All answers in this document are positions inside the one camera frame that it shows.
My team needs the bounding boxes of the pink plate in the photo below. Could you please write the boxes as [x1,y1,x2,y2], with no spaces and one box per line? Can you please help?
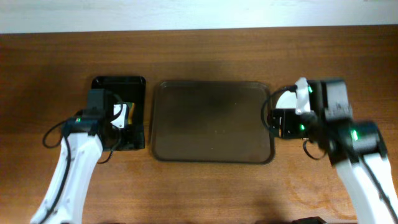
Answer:
[275,91,297,110]

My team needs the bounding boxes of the yellow green scrub sponge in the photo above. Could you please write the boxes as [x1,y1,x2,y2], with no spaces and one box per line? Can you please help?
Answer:
[127,102,136,124]

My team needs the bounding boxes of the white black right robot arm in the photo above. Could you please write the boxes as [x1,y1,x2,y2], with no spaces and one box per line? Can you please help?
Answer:
[260,78,397,223]

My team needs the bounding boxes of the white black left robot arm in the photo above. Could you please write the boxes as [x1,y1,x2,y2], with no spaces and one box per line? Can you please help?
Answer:
[30,115,135,223]

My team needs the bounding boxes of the black plastic sponge tray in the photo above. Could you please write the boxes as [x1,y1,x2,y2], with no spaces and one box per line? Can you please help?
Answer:
[90,75,147,152]

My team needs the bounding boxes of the brown serving tray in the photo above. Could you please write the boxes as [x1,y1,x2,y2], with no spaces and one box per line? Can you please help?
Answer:
[150,80,275,164]

